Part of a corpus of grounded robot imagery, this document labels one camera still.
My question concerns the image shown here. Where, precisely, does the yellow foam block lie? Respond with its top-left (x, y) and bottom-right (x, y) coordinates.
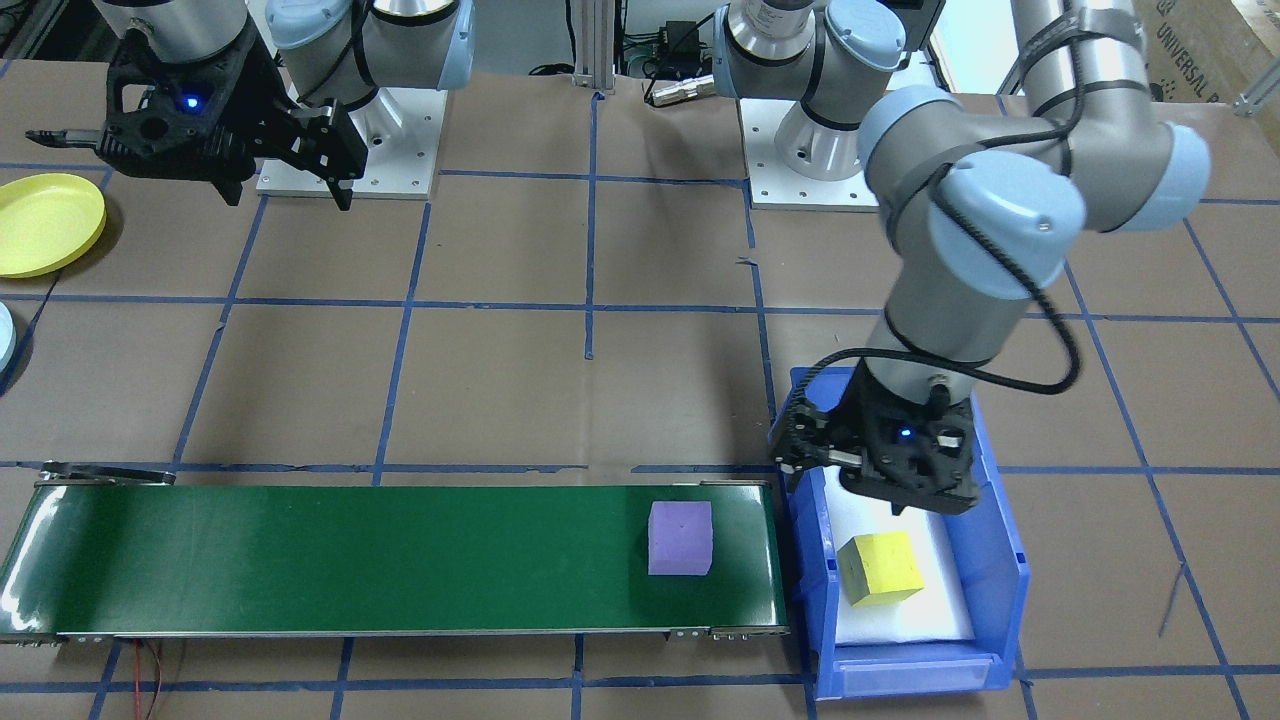
top-left (836, 530), bottom-right (927, 609)

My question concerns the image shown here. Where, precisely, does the purple foam block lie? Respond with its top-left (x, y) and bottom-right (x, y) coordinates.
top-left (647, 500), bottom-right (717, 578)

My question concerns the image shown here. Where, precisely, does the yellow plate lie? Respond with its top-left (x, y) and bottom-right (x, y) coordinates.
top-left (0, 172), bottom-right (107, 280)

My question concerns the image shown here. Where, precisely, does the blue plastic bin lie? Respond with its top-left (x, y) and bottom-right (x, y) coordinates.
top-left (766, 365), bottom-right (1031, 701)

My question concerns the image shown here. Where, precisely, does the white foam bin liner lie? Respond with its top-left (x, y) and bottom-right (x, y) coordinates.
top-left (818, 468), bottom-right (977, 646)

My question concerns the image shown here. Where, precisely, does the silver metal cylinder connector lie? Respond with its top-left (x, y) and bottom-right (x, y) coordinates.
top-left (645, 78), bottom-right (717, 107)

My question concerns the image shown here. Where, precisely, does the black small adapter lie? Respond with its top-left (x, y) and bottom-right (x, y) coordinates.
top-left (655, 18), bottom-right (706, 59)

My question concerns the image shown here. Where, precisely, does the green conveyor belt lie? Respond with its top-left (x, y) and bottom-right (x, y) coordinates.
top-left (0, 462), bottom-right (793, 646)

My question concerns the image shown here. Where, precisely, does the brown cardboard box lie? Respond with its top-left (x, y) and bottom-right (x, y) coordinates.
top-left (1138, 0), bottom-right (1280, 103)

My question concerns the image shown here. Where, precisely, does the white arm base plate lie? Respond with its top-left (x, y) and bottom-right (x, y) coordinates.
top-left (256, 86), bottom-right (449, 202)
top-left (738, 96), bottom-right (893, 213)

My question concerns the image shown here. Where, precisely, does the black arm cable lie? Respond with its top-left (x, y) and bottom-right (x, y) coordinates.
top-left (338, 0), bottom-right (379, 103)
top-left (795, 100), bottom-right (1084, 411)

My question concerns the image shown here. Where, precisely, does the aluminium gantry post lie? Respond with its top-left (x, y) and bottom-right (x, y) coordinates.
top-left (570, 0), bottom-right (617, 94)

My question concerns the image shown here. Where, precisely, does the red wire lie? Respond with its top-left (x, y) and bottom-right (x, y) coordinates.
top-left (132, 638), bottom-right (169, 720)

